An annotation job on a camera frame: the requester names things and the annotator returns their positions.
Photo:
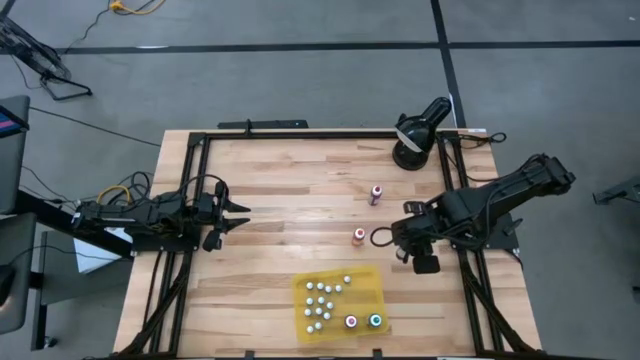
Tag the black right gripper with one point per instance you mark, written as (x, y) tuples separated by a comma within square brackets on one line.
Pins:
[(417, 235)]

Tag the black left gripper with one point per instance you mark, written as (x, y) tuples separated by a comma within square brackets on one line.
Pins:
[(214, 240)]

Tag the large green food colouring bottle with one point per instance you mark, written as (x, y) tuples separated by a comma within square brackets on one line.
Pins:
[(375, 320)]

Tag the large pink food colouring bottle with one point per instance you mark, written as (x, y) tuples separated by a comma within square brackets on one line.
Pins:
[(351, 321)]

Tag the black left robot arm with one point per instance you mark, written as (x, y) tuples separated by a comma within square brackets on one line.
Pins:
[(140, 215)]

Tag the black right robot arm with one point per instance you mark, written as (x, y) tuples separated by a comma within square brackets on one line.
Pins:
[(500, 192)]

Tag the large maroon food colouring bottle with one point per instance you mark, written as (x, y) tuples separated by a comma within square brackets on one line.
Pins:
[(376, 194)]

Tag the large red food colouring bottle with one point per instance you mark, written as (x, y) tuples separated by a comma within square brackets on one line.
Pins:
[(359, 234)]

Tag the black desk lamp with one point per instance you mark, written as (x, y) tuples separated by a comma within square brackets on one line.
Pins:
[(412, 150)]

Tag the yellow translucent plastic tray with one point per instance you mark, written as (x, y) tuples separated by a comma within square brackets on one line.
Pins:
[(360, 300)]

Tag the small black clamp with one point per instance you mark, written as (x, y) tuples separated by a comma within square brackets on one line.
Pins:
[(377, 354), (248, 355)]

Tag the white cardboard box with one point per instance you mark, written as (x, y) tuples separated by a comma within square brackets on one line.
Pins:
[(95, 255)]

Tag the black table beam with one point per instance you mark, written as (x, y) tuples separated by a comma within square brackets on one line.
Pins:
[(50, 215)]

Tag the grey stand foot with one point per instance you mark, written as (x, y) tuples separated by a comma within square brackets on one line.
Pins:
[(622, 192)]

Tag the black upright leg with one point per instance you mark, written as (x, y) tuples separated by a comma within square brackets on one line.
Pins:
[(39, 320)]

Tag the grey side table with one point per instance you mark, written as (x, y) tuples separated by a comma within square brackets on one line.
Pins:
[(12, 170)]

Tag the laptop screen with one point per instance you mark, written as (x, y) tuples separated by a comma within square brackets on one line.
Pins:
[(7, 124)]

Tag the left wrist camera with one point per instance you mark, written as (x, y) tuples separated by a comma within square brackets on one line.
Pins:
[(207, 209)]

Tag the black flat bracket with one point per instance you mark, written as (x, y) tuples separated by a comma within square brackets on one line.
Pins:
[(270, 124)]

